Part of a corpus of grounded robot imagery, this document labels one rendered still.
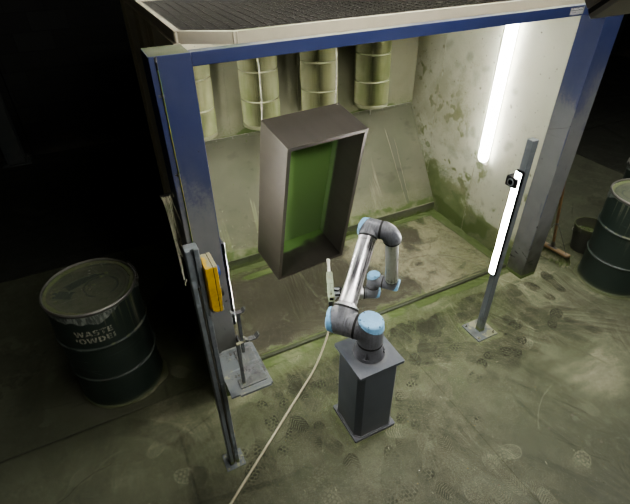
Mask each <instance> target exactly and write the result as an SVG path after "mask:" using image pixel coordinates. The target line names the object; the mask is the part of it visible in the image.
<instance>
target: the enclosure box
mask: <svg viewBox="0 0 630 504"><path fill-rule="evenodd" d="M337 104H338V105H337ZM367 133H368V128H367V127H366V126H365V125H364V124H363V123H362V122H360V121H359V120H358V119H357V118H356V117H355V116H353V115H352V114H351V113H350V112H349V111H348V110H346V109H345V108H344V107H343V106H342V105H341V104H339V103H335V104H331V105H326V106H322V107H317V108H313V109H308V110H304V111H299V112H295V113H290V114H286V115H281V116H277V117H272V118H268V119H263V120H261V126H260V177H259V227H258V252H259V253H260V255H261V256H262V257H263V259H264V260H265V262H266V263H267V264H268V266H269V267H270V269H271V270H272V272H273V273H274V274H275V276H276V277H277V279H278V280H280V279H283V278H286V277H288V276H291V275H293V274H296V273H298V272H301V271H303V270H306V269H308V268H311V267H313V266H316V265H318V264H321V263H324V262H326V259H327V258H329V259H330V260H331V259H334V258H336V257H339V256H341V255H342V252H343V248H344V243H345V238H346V233H347V228H348V224H349V219H350V214H351V209H352V205H353V200H354V195H355V190H356V186H357V181H358V176H359V171H360V166H361V162H362V157H363V152H364V147H365V143H366V138H367Z"/></svg>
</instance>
